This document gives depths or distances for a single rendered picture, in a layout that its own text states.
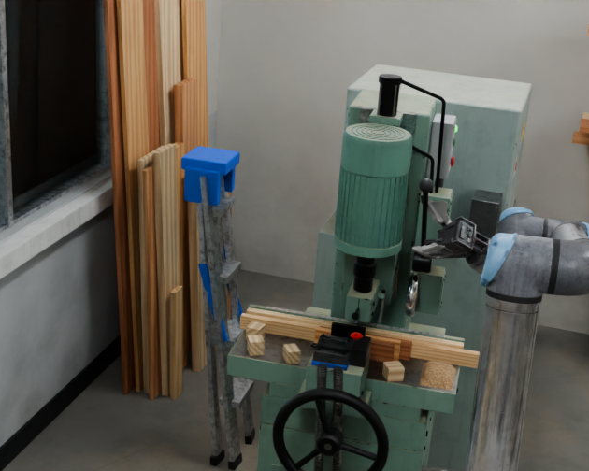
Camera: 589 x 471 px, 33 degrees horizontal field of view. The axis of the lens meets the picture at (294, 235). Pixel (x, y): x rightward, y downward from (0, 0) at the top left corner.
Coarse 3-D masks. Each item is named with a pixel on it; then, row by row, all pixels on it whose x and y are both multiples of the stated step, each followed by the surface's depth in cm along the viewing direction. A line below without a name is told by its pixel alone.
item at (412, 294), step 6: (414, 276) 271; (414, 282) 270; (408, 288) 270; (414, 288) 269; (408, 294) 269; (414, 294) 269; (408, 300) 269; (414, 300) 269; (408, 306) 269; (414, 306) 270; (408, 312) 271; (414, 312) 272
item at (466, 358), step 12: (240, 324) 274; (276, 324) 272; (288, 324) 271; (300, 324) 271; (312, 324) 271; (300, 336) 271; (312, 336) 270; (420, 348) 264; (432, 348) 263; (444, 348) 263; (432, 360) 265; (444, 360) 264; (456, 360) 263; (468, 360) 262
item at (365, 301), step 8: (376, 280) 270; (352, 288) 264; (376, 288) 265; (352, 296) 259; (360, 296) 259; (368, 296) 260; (376, 296) 266; (352, 304) 260; (360, 304) 259; (368, 304) 259; (376, 304) 269; (352, 312) 261; (360, 312) 260; (368, 312) 260; (352, 320) 261; (360, 320) 261; (368, 320) 260
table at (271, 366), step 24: (240, 336) 270; (288, 336) 272; (240, 360) 260; (264, 360) 259; (288, 384) 259; (384, 384) 253; (408, 384) 252; (456, 384) 254; (312, 408) 249; (432, 408) 252
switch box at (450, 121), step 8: (448, 120) 273; (432, 128) 271; (448, 128) 270; (432, 136) 272; (448, 136) 271; (432, 144) 273; (448, 144) 272; (432, 152) 274; (448, 152) 273; (448, 160) 273; (440, 168) 275; (448, 168) 275; (440, 176) 275
